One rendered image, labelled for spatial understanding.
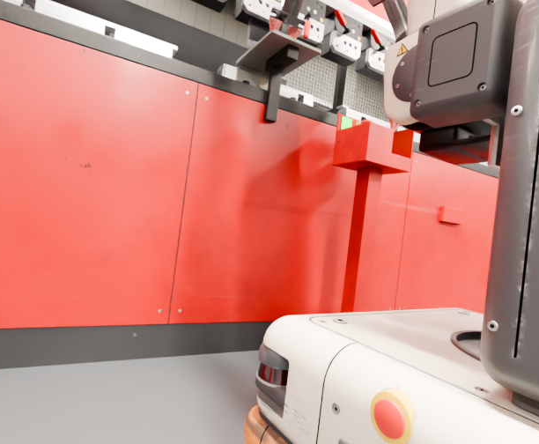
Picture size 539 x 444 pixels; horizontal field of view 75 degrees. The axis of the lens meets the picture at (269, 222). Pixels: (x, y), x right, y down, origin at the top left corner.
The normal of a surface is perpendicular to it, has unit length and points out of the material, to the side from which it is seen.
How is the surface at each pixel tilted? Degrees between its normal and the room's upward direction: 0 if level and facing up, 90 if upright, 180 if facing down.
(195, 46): 90
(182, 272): 90
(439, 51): 90
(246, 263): 90
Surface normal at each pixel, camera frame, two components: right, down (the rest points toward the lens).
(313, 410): -0.83, -0.11
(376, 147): 0.48, 0.04
